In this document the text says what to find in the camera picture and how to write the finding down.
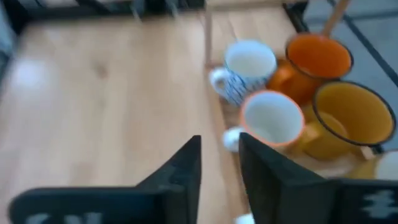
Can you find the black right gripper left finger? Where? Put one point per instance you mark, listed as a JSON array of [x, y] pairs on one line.
[[174, 186]]

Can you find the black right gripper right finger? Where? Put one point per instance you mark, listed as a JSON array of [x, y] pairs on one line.
[[280, 186]]

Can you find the cream mug orange rim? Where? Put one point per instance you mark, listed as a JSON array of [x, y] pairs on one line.
[[270, 118]]

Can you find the yellow enamel mug black rim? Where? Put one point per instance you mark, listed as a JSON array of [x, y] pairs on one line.
[[351, 115]]

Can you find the white mug blue geometric pattern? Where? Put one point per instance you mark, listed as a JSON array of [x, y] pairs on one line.
[[248, 62]]

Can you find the orange enamel mug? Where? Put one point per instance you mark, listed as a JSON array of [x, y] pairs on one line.
[[317, 56]]

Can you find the wooden mug rack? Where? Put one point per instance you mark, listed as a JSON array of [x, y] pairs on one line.
[[335, 17]]

